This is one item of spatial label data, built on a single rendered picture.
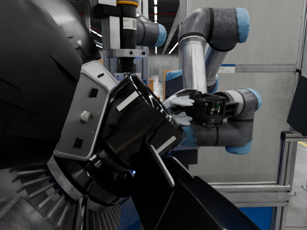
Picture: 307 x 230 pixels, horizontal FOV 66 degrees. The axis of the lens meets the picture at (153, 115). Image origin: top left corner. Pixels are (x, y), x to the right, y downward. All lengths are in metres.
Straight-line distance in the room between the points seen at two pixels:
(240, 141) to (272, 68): 1.84
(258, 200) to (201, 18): 0.67
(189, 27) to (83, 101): 0.62
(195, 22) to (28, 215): 0.72
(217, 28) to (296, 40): 1.82
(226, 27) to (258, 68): 1.62
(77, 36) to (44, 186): 0.24
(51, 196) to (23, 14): 0.19
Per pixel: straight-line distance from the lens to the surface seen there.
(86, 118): 0.25
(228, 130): 0.72
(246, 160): 2.60
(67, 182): 0.30
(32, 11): 0.22
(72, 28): 0.44
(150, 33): 0.74
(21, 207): 0.29
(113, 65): 1.32
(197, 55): 0.79
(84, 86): 0.26
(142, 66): 1.35
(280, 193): 1.00
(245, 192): 0.96
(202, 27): 0.84
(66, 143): 0.25
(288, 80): 2.60
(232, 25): 0.87
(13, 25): 0.20
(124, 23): 0.41
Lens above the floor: 1.27
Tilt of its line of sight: 11 degrees down
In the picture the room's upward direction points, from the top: straight up
